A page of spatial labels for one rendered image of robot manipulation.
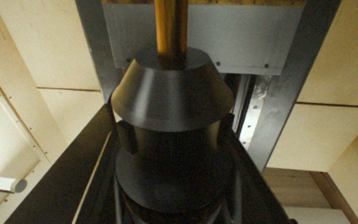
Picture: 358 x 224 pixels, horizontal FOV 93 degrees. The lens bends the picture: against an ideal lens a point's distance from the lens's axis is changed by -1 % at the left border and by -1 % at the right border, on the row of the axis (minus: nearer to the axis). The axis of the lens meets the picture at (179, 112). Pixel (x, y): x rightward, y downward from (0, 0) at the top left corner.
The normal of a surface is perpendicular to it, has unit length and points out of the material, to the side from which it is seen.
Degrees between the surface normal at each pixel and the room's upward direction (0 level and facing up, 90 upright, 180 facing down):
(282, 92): 90
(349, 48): 90
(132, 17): 90
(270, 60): 90
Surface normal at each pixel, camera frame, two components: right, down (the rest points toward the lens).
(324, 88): -0.11, 0.58
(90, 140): 0.00, -0.81
